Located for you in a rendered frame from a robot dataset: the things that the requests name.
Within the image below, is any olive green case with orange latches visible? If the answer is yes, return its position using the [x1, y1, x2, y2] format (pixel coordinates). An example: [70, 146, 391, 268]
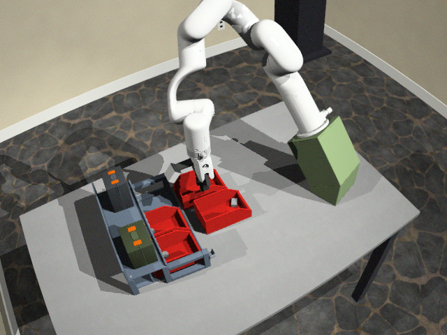
[118, 220, 158, 269]

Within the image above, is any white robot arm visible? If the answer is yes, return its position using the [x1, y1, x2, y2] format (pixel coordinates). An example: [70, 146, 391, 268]
[168, 0, 332, 159]

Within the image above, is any red bin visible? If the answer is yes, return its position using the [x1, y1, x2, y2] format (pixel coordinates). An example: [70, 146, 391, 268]
[193, 188, 251, 235]
[154, 230, 203, 278]
[173, 169, 226, 210]
[145, 206, 190, 238]

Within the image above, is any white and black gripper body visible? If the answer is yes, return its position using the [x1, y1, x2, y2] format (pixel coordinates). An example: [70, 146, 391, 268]
[187, 151, 214, 183]

